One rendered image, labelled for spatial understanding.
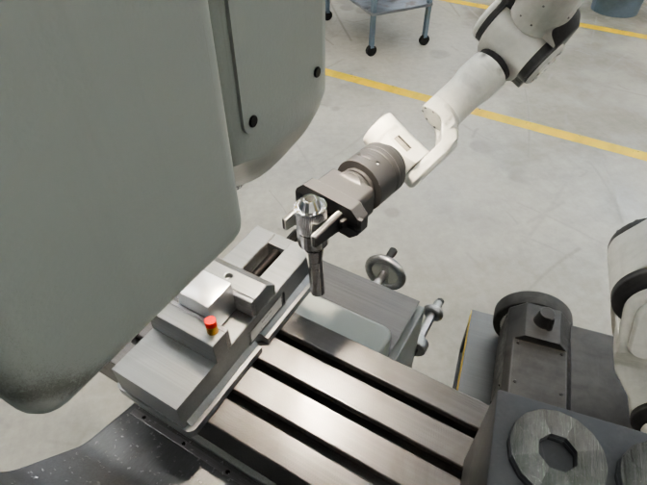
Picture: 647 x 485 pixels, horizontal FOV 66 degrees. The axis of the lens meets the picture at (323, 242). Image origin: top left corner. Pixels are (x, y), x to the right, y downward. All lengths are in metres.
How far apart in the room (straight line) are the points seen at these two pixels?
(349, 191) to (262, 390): 0.32
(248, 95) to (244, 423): 0.51
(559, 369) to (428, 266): 1.06
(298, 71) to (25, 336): 0.27
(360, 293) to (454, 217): 1.41
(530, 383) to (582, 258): 1.32
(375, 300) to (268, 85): 0.81
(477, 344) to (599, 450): 0.97
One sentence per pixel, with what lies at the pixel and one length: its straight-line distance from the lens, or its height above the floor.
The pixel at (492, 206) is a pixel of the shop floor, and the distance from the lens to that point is 2.63.
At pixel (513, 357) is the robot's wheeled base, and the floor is 0.59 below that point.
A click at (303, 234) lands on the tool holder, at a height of 1.12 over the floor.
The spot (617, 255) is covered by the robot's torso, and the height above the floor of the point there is 1.01.
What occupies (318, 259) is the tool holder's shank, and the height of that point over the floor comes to 1.06.
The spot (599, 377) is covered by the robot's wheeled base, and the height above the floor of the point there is 0.57.
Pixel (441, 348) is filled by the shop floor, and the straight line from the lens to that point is 1.99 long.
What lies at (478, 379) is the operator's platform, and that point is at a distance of 1.46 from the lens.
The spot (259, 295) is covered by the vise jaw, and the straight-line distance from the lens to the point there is 0.76.
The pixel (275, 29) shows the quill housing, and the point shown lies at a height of 1.47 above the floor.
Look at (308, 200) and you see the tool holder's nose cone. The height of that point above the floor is 1.17.
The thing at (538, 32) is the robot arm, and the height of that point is 1.31.
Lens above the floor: 1.61
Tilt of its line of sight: 44 degrees down
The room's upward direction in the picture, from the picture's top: straight up
